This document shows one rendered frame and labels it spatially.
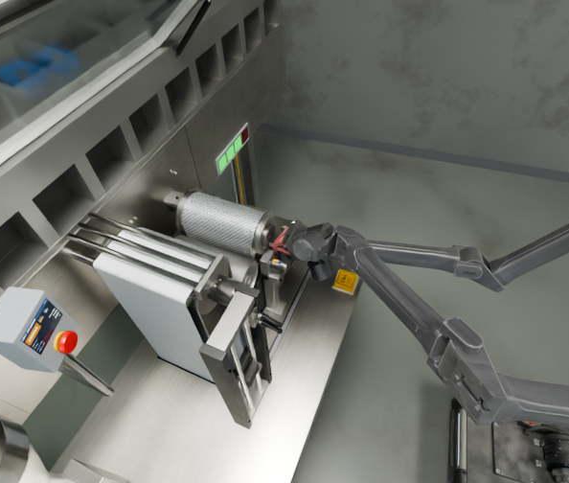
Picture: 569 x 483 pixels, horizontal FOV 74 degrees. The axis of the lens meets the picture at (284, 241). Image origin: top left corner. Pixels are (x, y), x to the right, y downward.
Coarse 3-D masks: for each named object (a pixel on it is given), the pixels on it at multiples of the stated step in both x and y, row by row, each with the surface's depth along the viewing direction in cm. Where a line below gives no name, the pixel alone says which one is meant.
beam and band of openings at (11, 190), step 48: (240, 0) 121; (192, 48) 106; (240, 48) 131; (96, 96) 83; (144, 96) 94; (192, 96) 115; (48, 144) 74; (96, 144) 85; (144, 144) 105; (0, 192) 69; (48, 192) 86; (96, 192) 90; (0, 240) 79; (48, 240) 81; (0, 288) 75
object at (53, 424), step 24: (120, 312) 112; (96, 336) 106; (120, 336) 116; (96, 360) 109; (120, 360) 120; (72, 384) 102; (48, 408) 97; (72, 408) 105; (48, 432) 99; (72, 432) 109; (48, 456) 102
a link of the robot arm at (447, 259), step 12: (384, 252) 108; (396, 252) 107; (408, 252) 106; (420, 252) 105; (432, 252) 104; (444, 252) 104; (456, 252) 104; (408, 264) 108; (420, 264) 107; (432, 264) 105; (444, 264) 104; (456, 264) 100; (468, 264) 100; (456, 276) 102; (468, 276) 101; (480, 276) 100
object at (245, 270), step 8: (184, 240) 112; (192, 240) 113; (208, 248) 110; (216, 248) 111; (224, 256) 108; (232, 256) 108; (240, 256) 110; (232, 264) 106; (240, 264) 106; (248, 264) 106; (256, 264) 111; (232, 272) 105; (240, 272) 104; (248, 272) 108; (256, 272) 114; (240, 280) 104; (248, 280) 110
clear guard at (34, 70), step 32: (96, 0) 42; (128, 0) 51; (160, 0) 64; (32, 32) 37; (64, 32) 43; (96, 32) 52; (128, 32) 66; (160, 32) 89; (0, 64) 37; (32, 64) 44; (64, 64) 53; (96, 64) 68; (0, 96) 45; (32, 96) 54; (64, 96) 70; (0, 128) 56; (32, 128) 71
